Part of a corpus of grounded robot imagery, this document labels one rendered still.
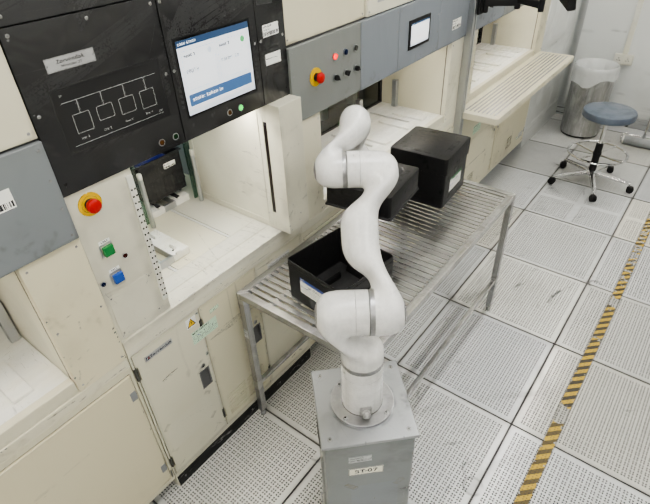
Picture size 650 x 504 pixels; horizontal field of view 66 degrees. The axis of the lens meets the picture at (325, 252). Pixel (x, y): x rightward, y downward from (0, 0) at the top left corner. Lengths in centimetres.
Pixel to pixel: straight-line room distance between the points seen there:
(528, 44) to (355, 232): 338
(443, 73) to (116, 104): 205
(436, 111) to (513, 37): 151
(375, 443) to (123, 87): 117
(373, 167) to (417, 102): 189
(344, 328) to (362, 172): 41
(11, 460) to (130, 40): 120
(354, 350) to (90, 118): 89
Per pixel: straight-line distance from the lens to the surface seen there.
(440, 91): 313
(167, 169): 228
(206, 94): 164
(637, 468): 263
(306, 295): 183
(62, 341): 162
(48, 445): 180
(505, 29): 454
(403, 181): 203
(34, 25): 135
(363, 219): 131
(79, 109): 141
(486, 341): 287
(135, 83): 149
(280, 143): 186
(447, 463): 239
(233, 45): 169
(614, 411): 278
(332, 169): 135
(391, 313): 126
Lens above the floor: 203
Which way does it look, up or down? 37 degrees down
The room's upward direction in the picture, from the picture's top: 3 degrees counter-clockwise
